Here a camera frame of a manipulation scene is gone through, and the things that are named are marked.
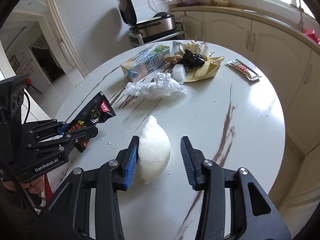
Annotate black noodle snack wrapper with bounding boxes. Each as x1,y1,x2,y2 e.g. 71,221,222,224
67,90,117,153

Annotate cream base cabinets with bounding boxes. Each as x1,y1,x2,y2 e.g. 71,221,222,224
173,6,319,236

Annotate silver yellow snack wrapper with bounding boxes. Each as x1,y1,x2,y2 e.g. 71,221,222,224
171,41,183,55

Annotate doorway frame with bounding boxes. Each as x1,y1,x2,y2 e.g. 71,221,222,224
0,0,90,86

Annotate brown ginger piece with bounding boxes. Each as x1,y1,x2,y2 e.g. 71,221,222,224
165,54,183,64

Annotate round white marble table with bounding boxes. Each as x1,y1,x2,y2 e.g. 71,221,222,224
48,44,285,239

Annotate kitchen faucet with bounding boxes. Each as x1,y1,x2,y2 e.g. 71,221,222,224
290,0,304,32

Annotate lined paper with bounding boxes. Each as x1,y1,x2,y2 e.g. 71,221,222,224
180,40,215,58

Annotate red white candy wrapper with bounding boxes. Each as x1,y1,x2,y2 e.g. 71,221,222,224
227,59,261,81

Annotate yellow snack bag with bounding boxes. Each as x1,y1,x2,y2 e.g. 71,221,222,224
184,56,225,82

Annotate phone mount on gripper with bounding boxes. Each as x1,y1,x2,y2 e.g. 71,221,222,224
0,74,29,162

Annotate red plastic basin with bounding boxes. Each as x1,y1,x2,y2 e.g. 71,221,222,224
303,29,320,45

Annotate clear crinkled plastic wrap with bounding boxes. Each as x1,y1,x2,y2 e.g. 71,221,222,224
124,73,187,100

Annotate milk carton box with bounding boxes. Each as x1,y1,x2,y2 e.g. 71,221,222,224
120,44,171,82

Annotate small white plastic cup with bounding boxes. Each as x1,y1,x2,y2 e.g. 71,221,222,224
171,64,187,84

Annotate black plastic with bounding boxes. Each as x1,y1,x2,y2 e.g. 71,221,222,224
179,49,205,68

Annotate black rice cooker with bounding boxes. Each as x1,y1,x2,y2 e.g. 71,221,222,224
117,0,177,38

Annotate person's left hand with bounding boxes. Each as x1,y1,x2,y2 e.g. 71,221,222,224
2,176,45,194

